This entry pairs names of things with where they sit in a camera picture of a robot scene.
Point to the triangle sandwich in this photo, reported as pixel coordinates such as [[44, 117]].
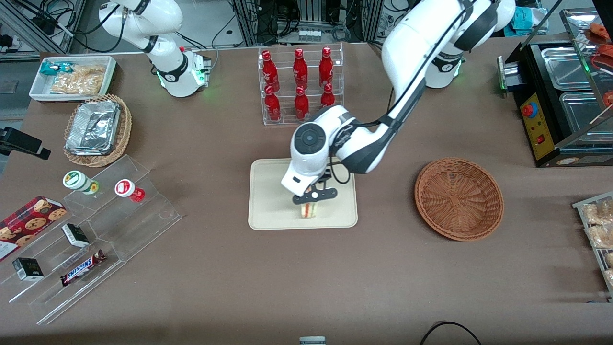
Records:
[[310, 211]]

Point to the black food warmer machine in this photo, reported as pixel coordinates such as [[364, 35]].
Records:
[[539, 134]]

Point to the red emergency stop button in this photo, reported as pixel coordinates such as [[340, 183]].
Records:
[[528, 110]]

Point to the Snickers chocolate bar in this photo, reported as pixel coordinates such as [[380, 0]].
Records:
[[82, 268]]

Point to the grey device edge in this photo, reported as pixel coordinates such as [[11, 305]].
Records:
[[312, 340]]

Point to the green labelled small cup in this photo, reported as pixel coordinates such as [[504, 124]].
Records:
[[76, 180]]

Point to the red cola bottle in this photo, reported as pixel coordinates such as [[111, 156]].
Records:
[[326, 68], [300, 69], [272, 105], [327, 98], [301, 105], [269, 69]]

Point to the red plaid cookie box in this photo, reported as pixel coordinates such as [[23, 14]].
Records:
[[26, 225]]

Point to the white rectangular snack bin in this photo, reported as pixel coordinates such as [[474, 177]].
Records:
[[38, 88]]

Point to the brown round wicker basket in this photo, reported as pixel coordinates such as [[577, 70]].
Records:
[[459, 199]]

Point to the red labelled small cup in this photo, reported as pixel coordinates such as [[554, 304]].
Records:
[[127, 188]]

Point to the oval wicker basket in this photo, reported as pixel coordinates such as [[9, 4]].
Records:
[[125, 129]]

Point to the teal snack packet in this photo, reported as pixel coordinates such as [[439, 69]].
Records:
[[50, 68]]

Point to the tray of packaged bread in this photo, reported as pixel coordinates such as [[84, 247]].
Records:
[[582, 207]]

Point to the small black box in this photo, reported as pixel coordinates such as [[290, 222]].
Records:
[[28, 269], [75, 235]]

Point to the beige plastic tray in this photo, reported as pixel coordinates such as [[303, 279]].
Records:
[[268, 201]]

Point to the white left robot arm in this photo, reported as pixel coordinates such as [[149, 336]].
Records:
[[421, 43]]

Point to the clear acrylic bottle rack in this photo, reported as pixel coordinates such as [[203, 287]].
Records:
[[335, 57]]

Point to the clear bag of chips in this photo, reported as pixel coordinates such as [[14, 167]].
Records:
[[81, 79]]

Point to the teal crumpled bag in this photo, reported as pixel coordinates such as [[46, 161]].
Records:
[[524, 19]]

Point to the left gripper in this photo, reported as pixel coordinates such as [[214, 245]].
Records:
[[326, 176]]

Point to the wrapped bread bun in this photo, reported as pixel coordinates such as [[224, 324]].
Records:
[[609, 278], [609, 259], [598, 213], [601, 236]]

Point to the clear acrylic stepped stand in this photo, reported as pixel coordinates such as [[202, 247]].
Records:
[[124, 230]]

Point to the aluminium foil container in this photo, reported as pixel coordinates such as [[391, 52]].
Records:
[[93, 127]]

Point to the stainless steel pan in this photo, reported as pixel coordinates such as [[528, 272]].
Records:
[[565, 67], [582, 112]]

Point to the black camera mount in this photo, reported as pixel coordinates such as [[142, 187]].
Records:
[[21, 141]]

